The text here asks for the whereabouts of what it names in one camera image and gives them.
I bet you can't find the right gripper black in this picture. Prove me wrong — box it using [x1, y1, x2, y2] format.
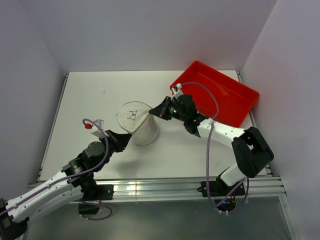
[150, 96, 187, 123]

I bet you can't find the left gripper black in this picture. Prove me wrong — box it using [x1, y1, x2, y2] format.
[95, 129, 132, 171]

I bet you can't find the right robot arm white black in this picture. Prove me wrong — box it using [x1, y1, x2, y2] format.
[149, 94, 275, 195]

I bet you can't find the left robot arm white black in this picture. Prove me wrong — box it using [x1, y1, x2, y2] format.
[0, 130, 132, 240]

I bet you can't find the red plastic tray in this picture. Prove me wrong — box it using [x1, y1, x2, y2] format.
[169, 60, 260, 128]

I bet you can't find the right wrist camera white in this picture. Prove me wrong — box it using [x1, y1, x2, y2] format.
[171, 83, 184, 99]

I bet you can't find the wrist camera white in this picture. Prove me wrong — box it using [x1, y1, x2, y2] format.
[171, 83, 184, 99]
[83, 119, 104, 138]

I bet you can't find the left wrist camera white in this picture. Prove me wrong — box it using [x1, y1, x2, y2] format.
[83, 119, 104, 138]

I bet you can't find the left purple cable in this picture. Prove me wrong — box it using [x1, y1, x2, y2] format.
[0, 117, 110, 218]

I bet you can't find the purple cable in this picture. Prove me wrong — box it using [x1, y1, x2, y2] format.
[0, 117, 110, 218]
[181, 81, 250, 213]

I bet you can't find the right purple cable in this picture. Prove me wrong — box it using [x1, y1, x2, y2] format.
[181, 81, 250, 213]

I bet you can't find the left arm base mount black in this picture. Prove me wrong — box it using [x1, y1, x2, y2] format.
[78, 184, 114, 218]

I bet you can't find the aluminium frame rail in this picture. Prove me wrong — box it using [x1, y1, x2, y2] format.
[96, 174, 287, 203]

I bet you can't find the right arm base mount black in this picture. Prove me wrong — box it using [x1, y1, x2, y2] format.
[197, 180, 248, 214]

